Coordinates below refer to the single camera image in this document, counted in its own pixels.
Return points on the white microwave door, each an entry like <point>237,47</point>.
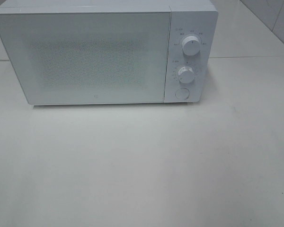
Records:
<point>62,59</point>

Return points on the white microwave oven body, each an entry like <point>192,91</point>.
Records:
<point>197,17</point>

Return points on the round door release button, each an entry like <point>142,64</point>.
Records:
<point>182,93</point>

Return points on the white microwave knob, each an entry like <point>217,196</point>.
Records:
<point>191,45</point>
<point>186,75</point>

